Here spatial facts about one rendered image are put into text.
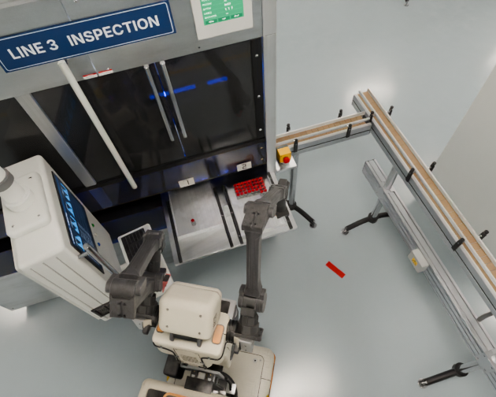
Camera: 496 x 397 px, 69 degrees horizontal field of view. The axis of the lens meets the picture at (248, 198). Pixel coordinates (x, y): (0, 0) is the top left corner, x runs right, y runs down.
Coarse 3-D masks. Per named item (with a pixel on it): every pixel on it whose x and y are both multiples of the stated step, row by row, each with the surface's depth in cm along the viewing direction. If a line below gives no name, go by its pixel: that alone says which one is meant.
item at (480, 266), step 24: (360, 96) 242; (384, 120) 230; (384, 144) 223; (408, 144) 214; (408, 168) 208; (432, 168) 204; (432, 192) 194; (432, 216) 196; (456, 216) 190; (456, 240) 183; (480, 240) 178; (480, 264) 173; (480, 288) 174
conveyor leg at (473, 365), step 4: (492, 356) 187; (492, 360) 187; (464, 364) 216; (468, 364) 210; (472, 364) 205; (476, 364) 201; (460, 368) 219; (464, 368) 215; (468, 368) 210; (472, 368) 206; (476, 368) 203; (480, 368) 200; (460, 372) 220; (464, 372) 217; (468, 372) 214
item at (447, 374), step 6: (456, 366) 223; (444, 372) 224; (450, 372) 222; (456, 372) 222; (420, 378) 232; (426, 378) 226; (432, 378) 224; (438, 378) 223; (444, 378) 222; (420, 384) 230; (426, 384) 225
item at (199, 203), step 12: (168, 192) 216; (180, 192) 216; (192, 192) 215; (204, 192) 214; (180, 204) 211; (192, 204) 210; (204, 204) 210; (216, 204) 209; (180, 216) 207; (192, 216) 206; (204, 216) 206; (216, 216) 205; (180, 228) 202; (192, 228) 202; (204, 228) 198
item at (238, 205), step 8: (232, 192) 213; (232, 200) 210; (240, 200) 210; (248, 200) 209; (240, 208) 207; (240, 216) 204; (240, 224) 201; (272, 224) 200; (280, 224) 196; (240, 232) 198
